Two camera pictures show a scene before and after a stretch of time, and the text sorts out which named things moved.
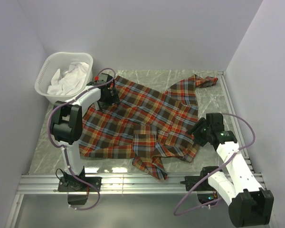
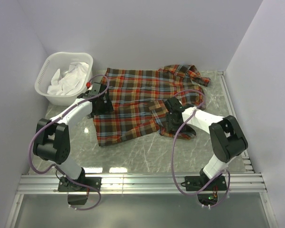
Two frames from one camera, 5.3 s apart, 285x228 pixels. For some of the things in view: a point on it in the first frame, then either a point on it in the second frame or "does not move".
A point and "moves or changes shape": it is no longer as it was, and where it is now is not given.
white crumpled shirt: (70, 80) does not move
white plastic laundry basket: (64, 75) does not move
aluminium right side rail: (235, 117) does not move
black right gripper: (195, 130) → (170, 126)
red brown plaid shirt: (149, 127) moves or changes shape
